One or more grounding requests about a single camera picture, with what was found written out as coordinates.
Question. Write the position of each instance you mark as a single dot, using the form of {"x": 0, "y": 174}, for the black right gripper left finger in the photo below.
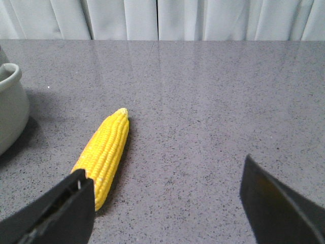
{"x": 65, "y": 214}

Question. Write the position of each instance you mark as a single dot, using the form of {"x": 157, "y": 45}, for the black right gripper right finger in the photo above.
{"x": 277, "y": 213}

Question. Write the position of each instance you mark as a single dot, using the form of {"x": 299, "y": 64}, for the yellow corn cob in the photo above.
{"x": 102, "y": 154}

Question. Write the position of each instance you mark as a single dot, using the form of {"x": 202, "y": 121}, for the pale green electric cooking pot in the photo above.
{"x": 14, "y": 103}

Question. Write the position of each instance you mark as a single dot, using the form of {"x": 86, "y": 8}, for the white pleated curtain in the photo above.
{"x": 164, "y": 20}

